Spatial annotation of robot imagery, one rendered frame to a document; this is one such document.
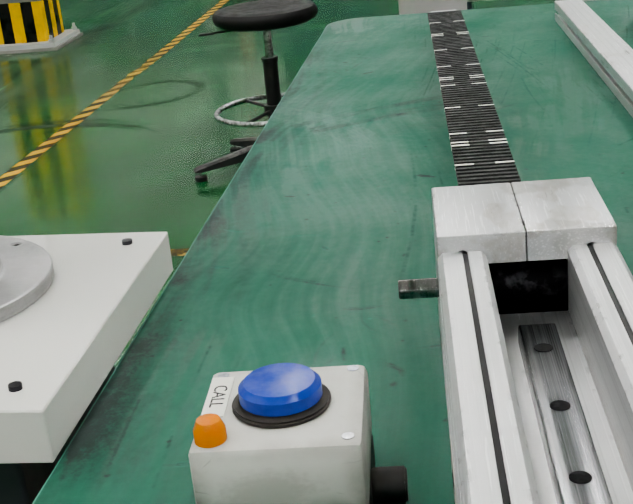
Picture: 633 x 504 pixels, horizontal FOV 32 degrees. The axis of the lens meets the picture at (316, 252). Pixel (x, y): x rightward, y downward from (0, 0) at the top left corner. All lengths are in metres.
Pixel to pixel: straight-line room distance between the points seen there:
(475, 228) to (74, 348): 0.25
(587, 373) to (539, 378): 0.04
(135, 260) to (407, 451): 0.30
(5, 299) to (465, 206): 0.31
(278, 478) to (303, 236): 0.44
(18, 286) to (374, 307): 0.24
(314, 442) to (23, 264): 0.37
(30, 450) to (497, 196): 0.31
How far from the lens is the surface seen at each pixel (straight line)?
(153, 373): 0.72
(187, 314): 0.80
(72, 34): 7.13
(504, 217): 0.65
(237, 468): 0.51
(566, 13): 1.67
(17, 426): 0.64
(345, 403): 0.53
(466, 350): 0.52
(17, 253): 0.84
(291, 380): 0.53
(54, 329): 0.73
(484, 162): 0.97
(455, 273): 0.61
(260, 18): 3.61
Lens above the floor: 1.10
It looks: 21 degrees down
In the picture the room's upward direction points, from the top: 6 degrees counter-clockwise
